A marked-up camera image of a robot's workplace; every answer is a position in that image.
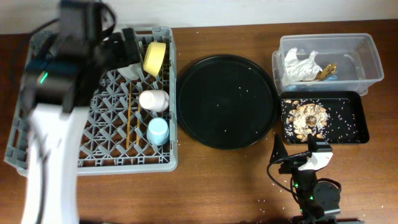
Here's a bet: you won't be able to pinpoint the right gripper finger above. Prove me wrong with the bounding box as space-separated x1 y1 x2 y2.
269 134 289 164
307 134 317 151

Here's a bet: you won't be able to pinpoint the food scraps with rice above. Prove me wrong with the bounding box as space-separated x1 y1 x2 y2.
284 98 358 142

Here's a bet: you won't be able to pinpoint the grey round plate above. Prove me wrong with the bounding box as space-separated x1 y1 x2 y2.
117 63 143 80

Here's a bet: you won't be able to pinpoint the yellow plastic bowl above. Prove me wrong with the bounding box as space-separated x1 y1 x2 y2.
143 42 167 77

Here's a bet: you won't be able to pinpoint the wooden chopstick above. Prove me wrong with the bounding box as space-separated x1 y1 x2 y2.
126 83 132 149
136 104 141 146

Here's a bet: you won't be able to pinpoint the pink plastic cup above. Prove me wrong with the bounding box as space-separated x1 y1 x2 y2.
139 90 169 113

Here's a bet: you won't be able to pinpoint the white paper napkin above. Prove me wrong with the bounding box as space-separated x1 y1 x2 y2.
282 48 323 86

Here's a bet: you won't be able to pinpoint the brown snack wrapper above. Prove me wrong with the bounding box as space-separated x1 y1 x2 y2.
314 63 337 81

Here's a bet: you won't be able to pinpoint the blue plastic cup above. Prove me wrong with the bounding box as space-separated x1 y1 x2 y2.
146 118 169 146

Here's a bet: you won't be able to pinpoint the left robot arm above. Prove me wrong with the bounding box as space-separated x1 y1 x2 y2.
20 1 142 223

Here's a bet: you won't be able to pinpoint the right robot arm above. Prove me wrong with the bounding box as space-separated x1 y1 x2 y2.
267 134 342 223

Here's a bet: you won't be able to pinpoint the grey plastic dishwasher rack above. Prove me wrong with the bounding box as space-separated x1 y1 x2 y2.
4 26 179 179

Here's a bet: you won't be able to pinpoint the clear plastic waste bin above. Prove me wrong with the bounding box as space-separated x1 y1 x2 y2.
272 33 384 96

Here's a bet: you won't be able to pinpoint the black rectangular tray bin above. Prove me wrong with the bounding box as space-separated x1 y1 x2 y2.
280 91 370 144

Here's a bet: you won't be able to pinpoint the round black serving tray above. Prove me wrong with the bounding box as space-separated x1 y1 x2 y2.
176 55 279 150

